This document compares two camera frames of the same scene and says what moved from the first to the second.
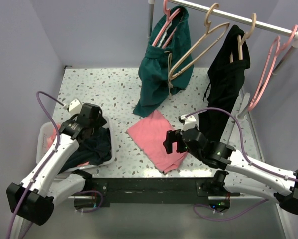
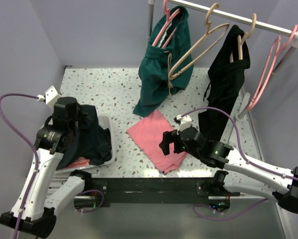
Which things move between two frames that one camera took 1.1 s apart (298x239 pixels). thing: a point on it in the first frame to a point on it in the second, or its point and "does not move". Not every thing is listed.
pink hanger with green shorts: [166, 11] does not move
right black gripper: [172, 136] does not move
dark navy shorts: [94, 147] does not move
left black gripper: [99, 123] to [81, 114]
